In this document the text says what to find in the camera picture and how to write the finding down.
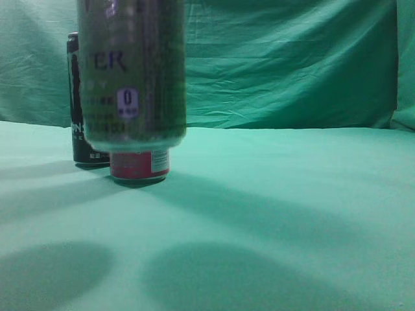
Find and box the yellow green drink can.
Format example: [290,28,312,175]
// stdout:
[77,1,187,153]

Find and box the pink red drink can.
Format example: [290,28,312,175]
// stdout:
[110,150,170,181]

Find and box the green table cloth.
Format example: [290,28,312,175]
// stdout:
[1,122,414,310]

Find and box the black Monster energy can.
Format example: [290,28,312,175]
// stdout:
[66,32,110,167]

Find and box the green backdrop cloth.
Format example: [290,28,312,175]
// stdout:
[1,1,414,131]

